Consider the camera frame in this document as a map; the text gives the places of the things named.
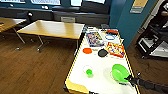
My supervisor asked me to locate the large green bowl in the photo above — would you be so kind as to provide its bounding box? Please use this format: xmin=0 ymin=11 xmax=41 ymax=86
xmin=111 ymin=63 xmax=131 ymax=84

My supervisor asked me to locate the yellow air hockey table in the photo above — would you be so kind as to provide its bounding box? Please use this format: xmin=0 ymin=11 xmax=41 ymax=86
xmin=62 ymin=27 xmax=141 ymax=94

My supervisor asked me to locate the red board game box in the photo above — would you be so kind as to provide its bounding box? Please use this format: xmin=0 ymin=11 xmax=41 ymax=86
xmin=105 ymin=41 xmax=126 ymax=59

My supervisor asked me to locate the black ping pong paddle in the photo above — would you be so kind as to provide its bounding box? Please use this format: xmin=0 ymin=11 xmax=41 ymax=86
xmin=97 ymin=48 xmax=109 ymax=58

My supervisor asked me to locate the small green bowl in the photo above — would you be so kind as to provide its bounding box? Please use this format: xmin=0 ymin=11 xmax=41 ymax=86
xmin=82 ymin=65 xmax=95 ymax=79

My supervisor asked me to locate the black wheeled cart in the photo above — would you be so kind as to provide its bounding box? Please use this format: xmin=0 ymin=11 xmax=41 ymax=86
xmin=135 ymin=19 xmax=168 ymax=60

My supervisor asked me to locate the orange ping pong paddle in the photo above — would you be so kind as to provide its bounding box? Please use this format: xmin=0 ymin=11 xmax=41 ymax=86
xmin=82 ymin=47 xmax=94 ymax=55

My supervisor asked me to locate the blue board game box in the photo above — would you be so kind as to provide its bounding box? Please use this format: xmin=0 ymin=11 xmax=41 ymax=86
xmin=85 ymin=31 xmax=105 ymax=48

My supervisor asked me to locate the grey office chair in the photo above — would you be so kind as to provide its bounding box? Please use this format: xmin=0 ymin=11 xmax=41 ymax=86
xmin=61 ymin=16 xmax=76 ymax=24

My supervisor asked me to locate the light wood office table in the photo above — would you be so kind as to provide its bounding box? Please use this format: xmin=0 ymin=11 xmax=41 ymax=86
xmin=16 ymin=19 xmax=86 ymax=53
xmin=0 ymin=17 xmax=28 ymax=45

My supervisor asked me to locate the dark window bench seat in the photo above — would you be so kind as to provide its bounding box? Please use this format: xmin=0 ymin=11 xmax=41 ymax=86
xmin=0 ymin=5 xmax=112 ymax=27

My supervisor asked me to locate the black office chair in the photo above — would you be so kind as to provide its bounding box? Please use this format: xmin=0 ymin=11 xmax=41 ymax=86
xmin=18 ymin=10 xmax=34 ymax=21

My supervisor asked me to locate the yellow wall sign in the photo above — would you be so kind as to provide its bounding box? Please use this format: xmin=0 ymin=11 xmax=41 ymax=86
xmin=130 ymin=0 xmax=150 ymax=14

